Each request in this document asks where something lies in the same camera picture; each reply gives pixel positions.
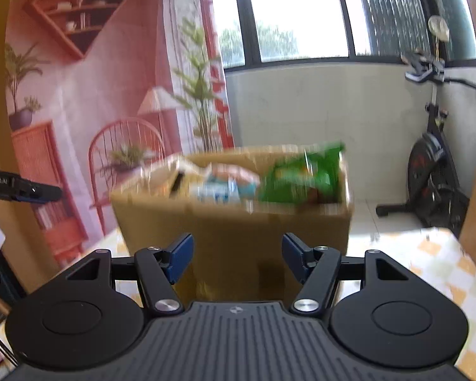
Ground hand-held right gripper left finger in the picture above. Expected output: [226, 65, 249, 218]
[65, 233, 195, 318]

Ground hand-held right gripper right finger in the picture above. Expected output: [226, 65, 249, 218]
[281, 233, 413, 318]

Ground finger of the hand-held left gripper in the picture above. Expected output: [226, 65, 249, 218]
[12, 175, 63, 204]

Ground brown cardboard box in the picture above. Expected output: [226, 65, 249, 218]
[110, 145, 354, 298]

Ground green snack bag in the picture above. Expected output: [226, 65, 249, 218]
[258, 142, 346, 205]

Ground checked flower tablecloth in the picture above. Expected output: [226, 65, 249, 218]
[115, 226, 476, 370]

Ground black exercise bike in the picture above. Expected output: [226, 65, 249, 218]
[376, 16, 476, 239]

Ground black framed window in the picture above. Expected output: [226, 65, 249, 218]
[208, 0, 476, 73]

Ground pink room wall poster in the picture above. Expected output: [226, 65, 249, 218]
[4, 0, 235, 266]

